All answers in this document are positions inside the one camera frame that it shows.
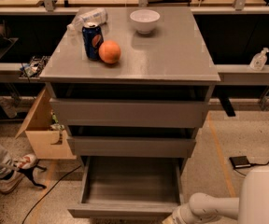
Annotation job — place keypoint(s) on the orange fruit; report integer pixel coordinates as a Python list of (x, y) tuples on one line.
[(109, 52)]

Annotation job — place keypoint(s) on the clear plastic water bottle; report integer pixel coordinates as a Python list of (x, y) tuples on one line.
[(97, 16)]

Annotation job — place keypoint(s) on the yellow foam padded gripper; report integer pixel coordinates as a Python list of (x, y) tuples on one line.
[(178, 216)]

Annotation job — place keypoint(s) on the tray of small parts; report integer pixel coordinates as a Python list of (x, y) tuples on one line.
[(34, 67)]

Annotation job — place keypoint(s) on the grey drawer cabinet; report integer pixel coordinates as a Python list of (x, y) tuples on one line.
[(174, 53)]

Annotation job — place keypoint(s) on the grey top drawer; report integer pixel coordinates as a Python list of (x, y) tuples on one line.
[(130, 105)]

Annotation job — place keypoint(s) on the white ceramic bowl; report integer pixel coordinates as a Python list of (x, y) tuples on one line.
[(144, 20)]

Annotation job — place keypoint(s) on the grey bottom drawer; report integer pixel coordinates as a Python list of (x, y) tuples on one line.
[(128, 187)]

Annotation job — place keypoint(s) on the black foot pedal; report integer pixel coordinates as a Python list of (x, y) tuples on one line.
[(239, 162)]

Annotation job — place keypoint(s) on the grey middle drawer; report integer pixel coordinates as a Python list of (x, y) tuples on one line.
[(131, 141)]

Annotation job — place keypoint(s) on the grey drawer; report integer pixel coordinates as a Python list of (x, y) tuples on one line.
[(131, 141), (130, 105), (128, 187)]

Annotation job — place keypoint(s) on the cardboard box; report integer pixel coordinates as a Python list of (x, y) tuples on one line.
[(46, 142)]

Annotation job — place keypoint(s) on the blue pepsi can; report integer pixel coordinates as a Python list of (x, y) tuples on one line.
[(93, 38)]

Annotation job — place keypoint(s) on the white red sneaker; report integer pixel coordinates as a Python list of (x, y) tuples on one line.
[(12, 180)]

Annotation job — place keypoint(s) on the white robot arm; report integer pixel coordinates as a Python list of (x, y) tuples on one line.
[(251, 207)]

